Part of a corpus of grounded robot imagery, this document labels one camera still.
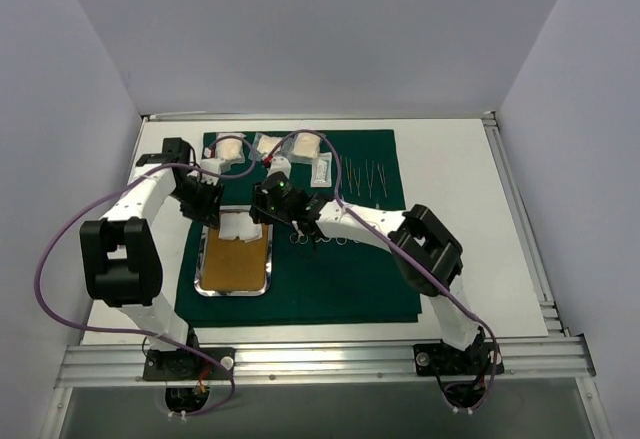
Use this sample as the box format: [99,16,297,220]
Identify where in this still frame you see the steel instrument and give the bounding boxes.
[377,164,388,198]

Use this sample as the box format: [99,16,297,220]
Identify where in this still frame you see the aluminium right side rail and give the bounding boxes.
[481,111,570,337]

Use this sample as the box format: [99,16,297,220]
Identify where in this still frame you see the white gauze pad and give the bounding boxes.
[249,132,282,161]
[215,132,245,165]
[289,132,322,164]

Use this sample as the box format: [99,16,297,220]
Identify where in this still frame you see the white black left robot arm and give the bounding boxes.
[79,137,224,378]

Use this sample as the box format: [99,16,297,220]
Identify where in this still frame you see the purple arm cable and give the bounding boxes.
[272,129,503,408]
[33,136,274,416]

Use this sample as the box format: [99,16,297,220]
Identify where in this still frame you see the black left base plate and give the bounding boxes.
[142,347,236,382]

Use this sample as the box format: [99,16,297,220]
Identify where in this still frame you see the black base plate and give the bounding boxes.
[142,347,236,382]
[412,342,493,377]

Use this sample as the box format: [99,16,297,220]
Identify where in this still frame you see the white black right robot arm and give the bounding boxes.
[250,172,480,372]

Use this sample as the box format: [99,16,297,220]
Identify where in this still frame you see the thin steel tweezers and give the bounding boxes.
[365,160,375,198]
[352,168,362,196]
[344,157,353,194]

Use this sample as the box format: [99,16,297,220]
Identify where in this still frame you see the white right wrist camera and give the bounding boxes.
[263,155,292,178]

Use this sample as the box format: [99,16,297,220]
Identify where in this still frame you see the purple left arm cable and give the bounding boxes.
[33,136,274,416]

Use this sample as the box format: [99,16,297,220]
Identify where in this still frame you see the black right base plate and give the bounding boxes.
[412,342,493,377]

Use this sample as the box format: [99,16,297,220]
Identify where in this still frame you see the white gauze square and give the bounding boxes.
[218,212,240,241]

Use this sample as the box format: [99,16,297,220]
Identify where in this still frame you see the aluminium rail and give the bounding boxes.
[481,111,570,337]
[56,336,595,388]

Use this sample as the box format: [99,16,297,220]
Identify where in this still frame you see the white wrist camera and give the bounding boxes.
[199,147,231,175]
[263,155,292,178]

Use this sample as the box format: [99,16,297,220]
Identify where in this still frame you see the aluminium front rail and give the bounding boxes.
[56,336,595,388]

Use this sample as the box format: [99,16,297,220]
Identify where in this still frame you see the stainless steel instrument tray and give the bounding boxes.
[193,205,273,298]

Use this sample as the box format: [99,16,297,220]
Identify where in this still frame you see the white suture packet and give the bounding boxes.
[310,152,333,188]

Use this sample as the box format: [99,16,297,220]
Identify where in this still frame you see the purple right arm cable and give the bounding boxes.
[272,129,503,408]

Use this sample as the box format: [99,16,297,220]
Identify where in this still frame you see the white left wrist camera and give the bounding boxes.
[199,147,231,175]

